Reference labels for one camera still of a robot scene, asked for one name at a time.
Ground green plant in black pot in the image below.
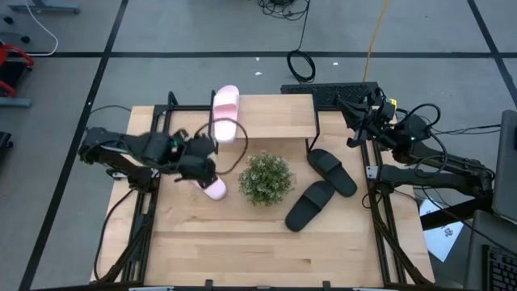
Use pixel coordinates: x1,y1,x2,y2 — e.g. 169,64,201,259
237,152,295,207

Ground black metal table frame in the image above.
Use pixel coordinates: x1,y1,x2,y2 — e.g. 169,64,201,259
90,91,435,291

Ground black cable beside table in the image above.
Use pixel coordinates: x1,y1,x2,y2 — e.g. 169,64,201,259
93,186,137,280

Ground white paper sheet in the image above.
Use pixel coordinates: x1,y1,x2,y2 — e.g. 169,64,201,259
418,199,465,263

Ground red and black cart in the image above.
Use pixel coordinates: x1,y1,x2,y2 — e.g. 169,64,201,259
0,43,36,99

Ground grey desk foot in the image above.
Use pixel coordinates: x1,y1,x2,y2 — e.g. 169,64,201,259
6,0,81,15

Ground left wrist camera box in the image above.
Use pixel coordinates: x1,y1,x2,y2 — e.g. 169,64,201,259
186,135,217,158

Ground black desk leg bar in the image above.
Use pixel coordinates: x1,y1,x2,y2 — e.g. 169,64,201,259
419,196,494,231

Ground white floor cable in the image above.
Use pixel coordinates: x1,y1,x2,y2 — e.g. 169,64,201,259
23,0,60,57

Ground black coiled floor cable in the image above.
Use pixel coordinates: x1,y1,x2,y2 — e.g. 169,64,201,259
285,0,317,84

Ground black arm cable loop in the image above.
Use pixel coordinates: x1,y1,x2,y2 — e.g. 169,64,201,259
193,117,250,176
403,103,450,179

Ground grey desk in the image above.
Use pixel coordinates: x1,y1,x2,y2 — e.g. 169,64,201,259
463,209,517,291

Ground black rubber slide sandal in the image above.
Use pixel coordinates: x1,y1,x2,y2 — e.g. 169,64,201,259
284,179,336,234
306,148,359,199

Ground black tangled cable bundle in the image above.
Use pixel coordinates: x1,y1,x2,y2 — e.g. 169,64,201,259
257,0,311,21

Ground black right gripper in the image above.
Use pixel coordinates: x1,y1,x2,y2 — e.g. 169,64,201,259
335,98,399,149

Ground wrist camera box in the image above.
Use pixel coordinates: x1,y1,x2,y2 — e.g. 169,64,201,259
186,135,217,158
369,88,399,122

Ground yellow cable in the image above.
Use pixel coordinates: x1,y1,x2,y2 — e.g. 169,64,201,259
362,0,392,83

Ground black keyboard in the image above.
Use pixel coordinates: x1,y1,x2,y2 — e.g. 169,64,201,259
280,82,380,111
482,244,517,291

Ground black right arm cable loop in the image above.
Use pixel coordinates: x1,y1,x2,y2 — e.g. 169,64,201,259
403,103,450,179

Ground grey furniture base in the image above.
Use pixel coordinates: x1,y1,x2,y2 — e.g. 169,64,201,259
0,96,32,109

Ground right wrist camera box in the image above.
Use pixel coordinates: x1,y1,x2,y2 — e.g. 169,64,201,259
369,88,399,122

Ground wooden shelf with black legs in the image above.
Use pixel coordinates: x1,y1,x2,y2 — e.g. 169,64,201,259
208,89,322,155

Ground thin black cable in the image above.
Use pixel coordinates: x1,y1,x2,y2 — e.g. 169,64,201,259
430,124,502,137

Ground grey monitor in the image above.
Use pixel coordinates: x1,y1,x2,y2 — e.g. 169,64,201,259
491,108,517,223

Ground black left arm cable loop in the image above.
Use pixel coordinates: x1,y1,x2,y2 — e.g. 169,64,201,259
193,117,250,176

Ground pink rubber slide sandal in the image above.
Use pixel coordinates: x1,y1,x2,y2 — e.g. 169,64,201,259
212,84,240,144
191,176,228,201

